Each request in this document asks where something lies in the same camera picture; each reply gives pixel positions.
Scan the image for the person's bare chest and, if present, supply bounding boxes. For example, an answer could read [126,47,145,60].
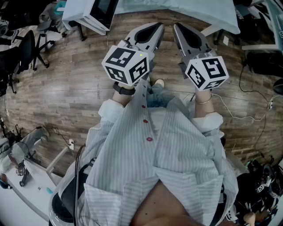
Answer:
[131,182,210,226]

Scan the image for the black wristband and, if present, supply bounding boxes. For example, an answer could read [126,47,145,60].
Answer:
[112,81,136,96]

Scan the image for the gold bracelet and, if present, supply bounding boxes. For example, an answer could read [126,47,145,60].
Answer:
[194,94,213,105]

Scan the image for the black round dish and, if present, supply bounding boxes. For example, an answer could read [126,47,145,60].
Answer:
[273,79,283,95]

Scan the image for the white microwave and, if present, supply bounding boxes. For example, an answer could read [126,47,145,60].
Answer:
[83,0,120,36]

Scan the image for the white undershirt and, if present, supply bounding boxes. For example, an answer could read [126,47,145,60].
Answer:
[147,107,168,135]

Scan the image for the black office chair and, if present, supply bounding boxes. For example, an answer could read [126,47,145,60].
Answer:
[0,30,50,94]

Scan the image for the striped white shirt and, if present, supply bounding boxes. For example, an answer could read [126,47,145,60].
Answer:
[56,79,239,226]

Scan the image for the white desk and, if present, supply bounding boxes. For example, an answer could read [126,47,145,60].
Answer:
[0,145,69,223]
[241,0,283,53]

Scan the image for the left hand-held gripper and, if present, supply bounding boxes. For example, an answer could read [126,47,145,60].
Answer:
[101,22,165,87]

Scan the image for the person's left forearm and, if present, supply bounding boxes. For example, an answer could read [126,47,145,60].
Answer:
[112,82,137,109]

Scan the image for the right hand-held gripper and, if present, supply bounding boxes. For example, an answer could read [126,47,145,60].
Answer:
[173,23,229,91]

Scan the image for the blue jeans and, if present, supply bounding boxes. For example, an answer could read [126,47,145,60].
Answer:
[145,83,177,109]

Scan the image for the black cable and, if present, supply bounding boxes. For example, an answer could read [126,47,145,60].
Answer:
[74,143,87,226]
[238,64,277,102]

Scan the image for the grey office chair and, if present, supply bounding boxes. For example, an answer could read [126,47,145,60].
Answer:
[37,13,68,38]

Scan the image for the person's right forearm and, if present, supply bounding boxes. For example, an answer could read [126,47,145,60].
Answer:
[194,89,216,121]

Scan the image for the white cable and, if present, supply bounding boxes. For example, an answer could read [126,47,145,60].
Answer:
[184,92,269,121]

